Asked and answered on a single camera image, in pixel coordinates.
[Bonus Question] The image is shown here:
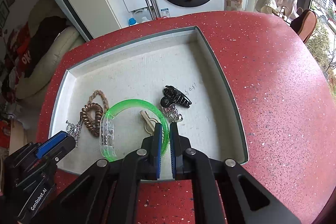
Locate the black hair claw clip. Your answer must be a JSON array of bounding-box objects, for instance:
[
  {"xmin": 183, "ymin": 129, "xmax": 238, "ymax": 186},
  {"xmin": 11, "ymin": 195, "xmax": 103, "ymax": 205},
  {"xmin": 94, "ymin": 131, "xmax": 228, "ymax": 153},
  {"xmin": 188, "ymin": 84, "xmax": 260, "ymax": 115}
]
[{"xmin": 160, "ymin": 85, "xmax": 192, "ymax": 108}]

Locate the brown spiral hair tie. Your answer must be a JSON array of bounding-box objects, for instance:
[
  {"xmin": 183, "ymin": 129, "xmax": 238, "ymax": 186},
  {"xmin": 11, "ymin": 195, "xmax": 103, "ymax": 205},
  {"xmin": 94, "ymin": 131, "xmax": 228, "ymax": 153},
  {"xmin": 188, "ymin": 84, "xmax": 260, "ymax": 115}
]
[{"xmin": 80, "ymin": 102, "xmax": 104, "ymax": 138}]

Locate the black garment on sofa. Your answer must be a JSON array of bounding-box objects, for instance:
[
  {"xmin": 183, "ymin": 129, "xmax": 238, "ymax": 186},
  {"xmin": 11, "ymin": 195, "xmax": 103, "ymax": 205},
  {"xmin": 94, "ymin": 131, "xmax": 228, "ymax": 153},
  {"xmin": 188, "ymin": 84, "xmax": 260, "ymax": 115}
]
[{"xmin": 23, "ymin": 16, "xmax": 68, "ymax": 78}]

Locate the silver pink charm brooch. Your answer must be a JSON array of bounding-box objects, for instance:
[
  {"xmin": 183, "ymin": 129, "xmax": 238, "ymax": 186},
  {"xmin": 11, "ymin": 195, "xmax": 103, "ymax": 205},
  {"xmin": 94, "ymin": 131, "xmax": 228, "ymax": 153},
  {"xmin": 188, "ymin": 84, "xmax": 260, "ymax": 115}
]
[{"xmin": 161, "ymin": 104, "xmax": 183, "ymax": 123}]

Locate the brown wooden chair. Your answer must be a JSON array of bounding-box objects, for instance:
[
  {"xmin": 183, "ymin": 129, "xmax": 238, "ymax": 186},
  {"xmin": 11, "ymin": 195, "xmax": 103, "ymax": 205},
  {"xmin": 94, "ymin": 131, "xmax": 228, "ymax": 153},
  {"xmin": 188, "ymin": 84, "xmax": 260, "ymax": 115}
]
[{"xmin": 290, "ymin": 9, "xmax": 317, "ymax": 44}]

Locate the beige braided bracelet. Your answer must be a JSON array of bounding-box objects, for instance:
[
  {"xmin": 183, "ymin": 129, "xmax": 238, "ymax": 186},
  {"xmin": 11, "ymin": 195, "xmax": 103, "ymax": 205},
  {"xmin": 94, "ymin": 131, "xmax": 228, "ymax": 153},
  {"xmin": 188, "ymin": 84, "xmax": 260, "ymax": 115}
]
[{"xmin": 87, "ymin": 90, "xmax": 109, "ymax": 114}]

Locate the green translucent bangle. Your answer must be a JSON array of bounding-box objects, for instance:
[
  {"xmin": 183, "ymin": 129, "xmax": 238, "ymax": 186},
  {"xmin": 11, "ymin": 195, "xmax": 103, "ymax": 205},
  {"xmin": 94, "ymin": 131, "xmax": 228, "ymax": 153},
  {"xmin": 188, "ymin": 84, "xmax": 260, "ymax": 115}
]
[{"xmin": 99, "ymin": 99, "xmax": 170, "ymax": 161}]

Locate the cream sofa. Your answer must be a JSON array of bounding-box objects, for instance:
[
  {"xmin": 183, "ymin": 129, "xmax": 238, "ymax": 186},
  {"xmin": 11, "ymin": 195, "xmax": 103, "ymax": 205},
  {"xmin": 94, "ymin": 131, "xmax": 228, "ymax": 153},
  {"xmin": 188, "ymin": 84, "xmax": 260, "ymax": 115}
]
[{"xmin": 14, "ymin": 0, "xmax": 85, "ymax": 108}]

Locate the blue cap detergent bottle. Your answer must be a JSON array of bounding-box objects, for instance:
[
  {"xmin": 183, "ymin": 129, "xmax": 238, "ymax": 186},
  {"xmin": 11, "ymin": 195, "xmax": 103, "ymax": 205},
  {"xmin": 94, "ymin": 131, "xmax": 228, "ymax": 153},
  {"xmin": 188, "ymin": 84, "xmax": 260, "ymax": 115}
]
[{"xmin": 128, "ymin": 18, "xmax": 138, "ymax": 26}]

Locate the gold hair clip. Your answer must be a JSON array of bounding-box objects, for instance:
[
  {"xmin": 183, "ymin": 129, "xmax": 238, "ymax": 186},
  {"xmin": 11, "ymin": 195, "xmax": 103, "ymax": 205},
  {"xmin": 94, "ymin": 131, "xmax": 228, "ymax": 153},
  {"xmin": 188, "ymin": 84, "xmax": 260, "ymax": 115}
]
[{"xmin": 139, "ymin": 110, "xmax": 158, "ymax": 135}]

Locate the grey jewelry tray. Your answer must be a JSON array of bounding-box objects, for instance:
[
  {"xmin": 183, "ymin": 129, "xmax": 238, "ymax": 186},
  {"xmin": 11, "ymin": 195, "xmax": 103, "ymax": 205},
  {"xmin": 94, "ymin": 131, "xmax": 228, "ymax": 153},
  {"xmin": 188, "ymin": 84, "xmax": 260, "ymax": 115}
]
[{"xmin": 49, "ymin": 27, "xmax": 249, "ymax": 164}]

